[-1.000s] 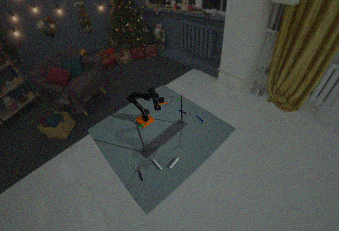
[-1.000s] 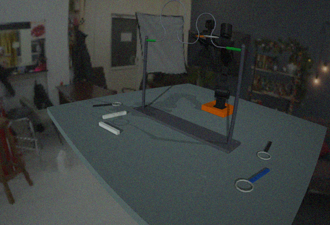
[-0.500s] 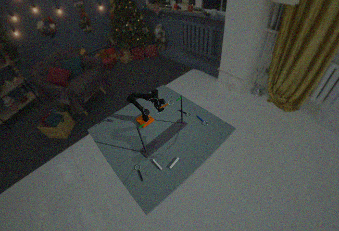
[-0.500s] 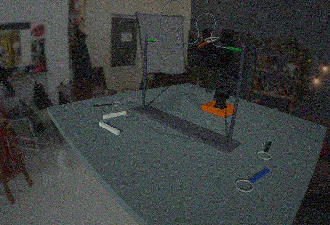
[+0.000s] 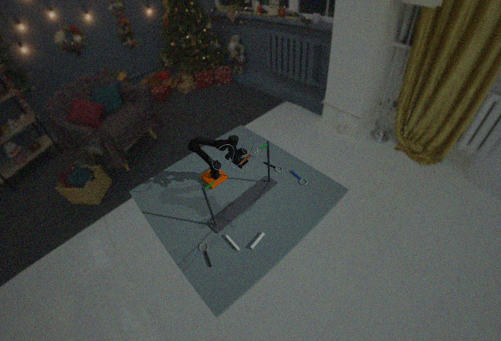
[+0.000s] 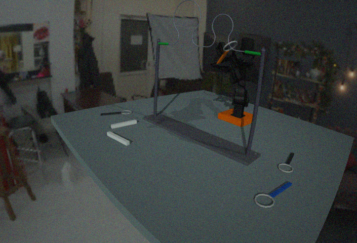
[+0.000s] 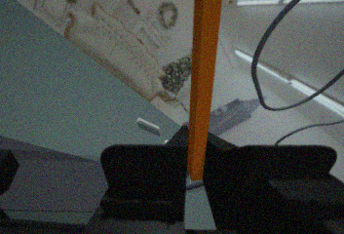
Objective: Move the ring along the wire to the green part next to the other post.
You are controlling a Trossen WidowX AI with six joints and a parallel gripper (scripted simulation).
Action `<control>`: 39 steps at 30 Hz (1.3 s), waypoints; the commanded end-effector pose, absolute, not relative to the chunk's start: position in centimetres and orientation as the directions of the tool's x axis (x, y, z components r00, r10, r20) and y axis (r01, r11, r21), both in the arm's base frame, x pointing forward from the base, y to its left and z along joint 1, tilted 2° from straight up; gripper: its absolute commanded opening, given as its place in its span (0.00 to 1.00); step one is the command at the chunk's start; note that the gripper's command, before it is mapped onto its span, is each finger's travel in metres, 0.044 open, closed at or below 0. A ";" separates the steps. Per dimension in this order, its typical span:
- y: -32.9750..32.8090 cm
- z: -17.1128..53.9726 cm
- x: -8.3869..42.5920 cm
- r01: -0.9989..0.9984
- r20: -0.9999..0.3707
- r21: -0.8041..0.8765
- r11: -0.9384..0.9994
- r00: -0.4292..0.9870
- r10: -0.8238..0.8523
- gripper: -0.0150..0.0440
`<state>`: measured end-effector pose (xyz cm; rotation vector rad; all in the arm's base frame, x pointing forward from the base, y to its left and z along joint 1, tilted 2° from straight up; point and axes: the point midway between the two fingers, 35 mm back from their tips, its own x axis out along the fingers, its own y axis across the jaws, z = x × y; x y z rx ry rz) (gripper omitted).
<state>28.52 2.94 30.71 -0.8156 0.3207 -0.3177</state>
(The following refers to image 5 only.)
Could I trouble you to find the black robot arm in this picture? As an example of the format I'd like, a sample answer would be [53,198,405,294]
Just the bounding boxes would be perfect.
[188,135,247,180]

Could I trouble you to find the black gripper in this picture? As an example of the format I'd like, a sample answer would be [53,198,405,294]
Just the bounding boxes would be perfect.
[225,148,248,169]

